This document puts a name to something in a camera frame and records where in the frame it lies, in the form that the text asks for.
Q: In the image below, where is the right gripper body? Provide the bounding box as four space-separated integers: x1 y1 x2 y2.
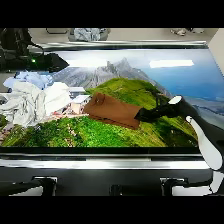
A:
133 105 171 123

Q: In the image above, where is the brown garment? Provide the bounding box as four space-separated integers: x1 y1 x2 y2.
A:
82 92 141 131

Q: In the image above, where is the grey garment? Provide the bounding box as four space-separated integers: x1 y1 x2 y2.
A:
68 28 110 43

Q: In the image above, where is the white garment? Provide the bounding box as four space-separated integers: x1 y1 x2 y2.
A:
0 80 73 128

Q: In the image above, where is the light blue garment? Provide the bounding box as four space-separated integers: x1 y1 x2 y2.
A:
3 70 54 91

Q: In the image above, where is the silver frame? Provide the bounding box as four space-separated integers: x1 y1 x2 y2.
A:
0 152 214 197

